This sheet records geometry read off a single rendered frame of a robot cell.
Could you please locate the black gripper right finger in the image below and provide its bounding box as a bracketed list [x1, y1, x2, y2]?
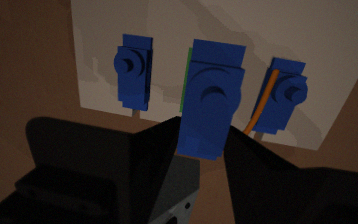
[224, 125, 358, 224]

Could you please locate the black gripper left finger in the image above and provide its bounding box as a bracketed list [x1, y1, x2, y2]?
[25, 116, 181, 224]

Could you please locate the beige flat deck plate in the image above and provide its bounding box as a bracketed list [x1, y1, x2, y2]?
[71, 0, 358, 150]

